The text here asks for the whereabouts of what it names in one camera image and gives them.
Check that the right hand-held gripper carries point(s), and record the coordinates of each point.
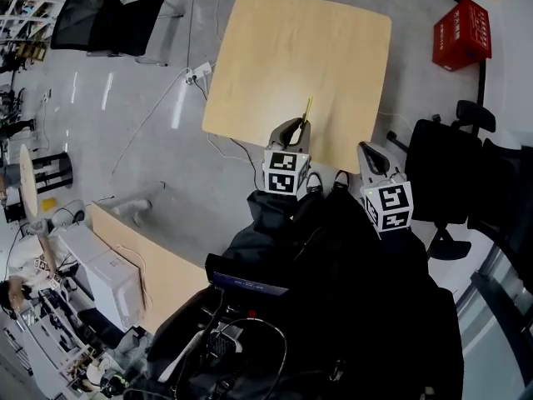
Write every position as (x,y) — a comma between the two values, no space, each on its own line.
(389,206)

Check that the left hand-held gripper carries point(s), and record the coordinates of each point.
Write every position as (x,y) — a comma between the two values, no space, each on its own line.
(285,173)

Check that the small yellow pen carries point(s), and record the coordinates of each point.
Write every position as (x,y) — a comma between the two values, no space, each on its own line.
(308,106)

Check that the person's left forearm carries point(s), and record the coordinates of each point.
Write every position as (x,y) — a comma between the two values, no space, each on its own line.
(268,211)

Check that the person's right forearm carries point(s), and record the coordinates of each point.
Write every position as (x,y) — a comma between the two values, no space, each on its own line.
(401,250)

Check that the person's right shoe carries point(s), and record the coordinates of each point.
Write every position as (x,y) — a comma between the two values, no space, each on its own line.
(341,180)

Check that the person's shoe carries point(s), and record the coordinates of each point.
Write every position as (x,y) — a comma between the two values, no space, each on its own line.
(341,180)
(314,183)

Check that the person's left shoe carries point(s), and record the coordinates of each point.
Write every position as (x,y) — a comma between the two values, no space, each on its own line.
(314,183)

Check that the black office chair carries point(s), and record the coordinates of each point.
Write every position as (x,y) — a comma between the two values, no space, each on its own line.
(445,173)

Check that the square wooden table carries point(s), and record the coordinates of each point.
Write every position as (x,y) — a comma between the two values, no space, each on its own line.
(291,56)

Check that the white power strip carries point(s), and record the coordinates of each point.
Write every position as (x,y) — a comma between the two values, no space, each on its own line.
(202,70)

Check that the person's black jacket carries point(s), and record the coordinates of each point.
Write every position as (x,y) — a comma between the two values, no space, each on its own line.
(354,306)

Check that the black chest screen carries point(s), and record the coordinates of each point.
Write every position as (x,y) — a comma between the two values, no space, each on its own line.
(245,277)

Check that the grey desk leg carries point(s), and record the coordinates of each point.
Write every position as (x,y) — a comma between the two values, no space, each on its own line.
(133,194)

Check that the large wooden desk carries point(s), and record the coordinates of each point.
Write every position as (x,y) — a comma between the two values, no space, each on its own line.
(166,265)

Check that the black mesh visitor chair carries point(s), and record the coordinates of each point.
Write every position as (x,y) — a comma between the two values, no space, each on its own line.
(108,23)

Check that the black equipment bag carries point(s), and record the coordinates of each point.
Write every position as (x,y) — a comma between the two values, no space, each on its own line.
(195,348)

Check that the white microwave oven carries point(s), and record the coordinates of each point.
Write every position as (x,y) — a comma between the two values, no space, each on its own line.
(116,290)

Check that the white box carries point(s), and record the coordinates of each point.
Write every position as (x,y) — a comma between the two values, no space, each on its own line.
(81,244)

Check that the small yellow floor object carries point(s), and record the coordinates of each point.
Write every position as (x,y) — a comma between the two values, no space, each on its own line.
(48,204)

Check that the round wooden table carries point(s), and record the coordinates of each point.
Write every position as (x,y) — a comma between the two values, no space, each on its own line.
(29,181)

